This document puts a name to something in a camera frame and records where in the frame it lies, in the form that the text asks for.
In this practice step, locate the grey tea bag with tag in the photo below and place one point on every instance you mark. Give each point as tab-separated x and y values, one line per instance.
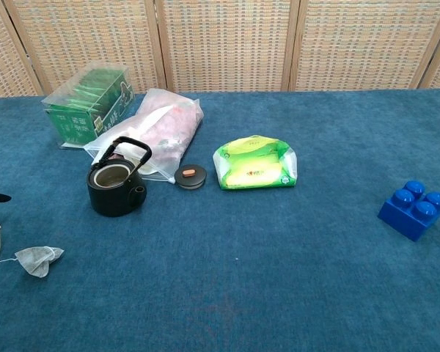
34	258

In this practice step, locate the black cast iron teapot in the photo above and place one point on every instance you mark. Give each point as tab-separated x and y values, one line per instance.
110	202

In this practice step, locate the clear box green packets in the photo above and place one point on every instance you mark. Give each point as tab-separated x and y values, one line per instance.
71	122

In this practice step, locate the black teapot lid orange knob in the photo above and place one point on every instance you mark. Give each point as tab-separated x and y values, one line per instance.
189	176

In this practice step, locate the frosted zip bag pink contents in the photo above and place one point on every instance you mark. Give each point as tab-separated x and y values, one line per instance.
170	126

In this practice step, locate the blue carpet table cover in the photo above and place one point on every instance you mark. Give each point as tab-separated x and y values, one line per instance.
242	275

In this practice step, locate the green tissue pack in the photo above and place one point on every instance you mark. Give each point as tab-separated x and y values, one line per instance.
254	163

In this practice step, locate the woven wicker folding screen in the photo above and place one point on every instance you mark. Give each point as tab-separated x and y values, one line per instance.
223	44

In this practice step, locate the blue plastic building block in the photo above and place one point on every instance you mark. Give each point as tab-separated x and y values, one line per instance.
407	218

